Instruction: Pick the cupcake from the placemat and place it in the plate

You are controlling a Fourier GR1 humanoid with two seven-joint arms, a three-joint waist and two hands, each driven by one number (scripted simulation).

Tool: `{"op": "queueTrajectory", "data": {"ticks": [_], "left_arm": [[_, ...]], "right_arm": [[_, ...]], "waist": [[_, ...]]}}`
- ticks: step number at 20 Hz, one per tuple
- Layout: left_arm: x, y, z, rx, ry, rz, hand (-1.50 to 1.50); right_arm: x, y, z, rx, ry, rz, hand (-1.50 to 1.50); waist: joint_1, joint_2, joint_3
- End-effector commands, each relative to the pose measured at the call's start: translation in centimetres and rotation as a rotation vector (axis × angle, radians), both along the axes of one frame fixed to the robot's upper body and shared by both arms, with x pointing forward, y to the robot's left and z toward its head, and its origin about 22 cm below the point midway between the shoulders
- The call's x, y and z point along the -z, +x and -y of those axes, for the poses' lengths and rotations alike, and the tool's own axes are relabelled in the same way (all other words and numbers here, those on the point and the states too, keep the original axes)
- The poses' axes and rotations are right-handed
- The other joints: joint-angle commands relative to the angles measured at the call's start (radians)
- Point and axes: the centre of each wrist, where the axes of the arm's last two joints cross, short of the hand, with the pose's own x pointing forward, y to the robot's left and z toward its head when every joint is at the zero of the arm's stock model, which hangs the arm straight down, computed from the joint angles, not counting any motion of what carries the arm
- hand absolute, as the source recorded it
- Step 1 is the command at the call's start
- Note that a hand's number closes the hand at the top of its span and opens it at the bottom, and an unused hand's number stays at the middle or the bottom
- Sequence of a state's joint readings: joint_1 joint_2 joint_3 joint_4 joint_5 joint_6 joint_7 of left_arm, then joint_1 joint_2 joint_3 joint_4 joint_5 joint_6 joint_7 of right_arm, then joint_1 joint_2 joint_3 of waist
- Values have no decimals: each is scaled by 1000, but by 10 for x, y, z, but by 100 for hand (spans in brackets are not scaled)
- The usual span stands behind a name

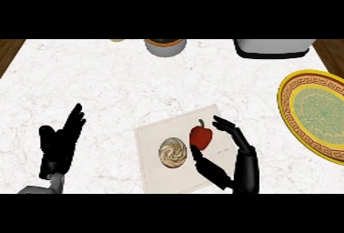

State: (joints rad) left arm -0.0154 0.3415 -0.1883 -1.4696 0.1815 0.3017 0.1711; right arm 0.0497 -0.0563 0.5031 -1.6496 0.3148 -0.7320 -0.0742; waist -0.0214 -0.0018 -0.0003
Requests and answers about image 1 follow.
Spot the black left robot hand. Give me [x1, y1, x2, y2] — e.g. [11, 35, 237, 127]
[37, 103, 87, 181]

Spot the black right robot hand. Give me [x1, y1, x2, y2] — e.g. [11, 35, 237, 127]
[189, 115, 262, 195]

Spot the beige rectangular placemat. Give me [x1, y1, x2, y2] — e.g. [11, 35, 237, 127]
[133, 104, 247, 194]

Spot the cream swirl cupcake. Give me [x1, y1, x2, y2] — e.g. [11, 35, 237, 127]
[157, 137, 188, 169]

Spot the yellow patterned plate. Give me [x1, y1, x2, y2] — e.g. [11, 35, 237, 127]
[276, 69, 344, 167]

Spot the red bell pepper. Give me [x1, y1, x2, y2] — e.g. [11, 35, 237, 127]
[188, 118, 214, 152]

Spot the white and black appliance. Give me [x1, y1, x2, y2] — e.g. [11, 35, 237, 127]
[232, 38, 318, 60]

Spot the grey plant pot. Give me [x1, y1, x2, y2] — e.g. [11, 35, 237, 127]
[144, 38, 188, 58]

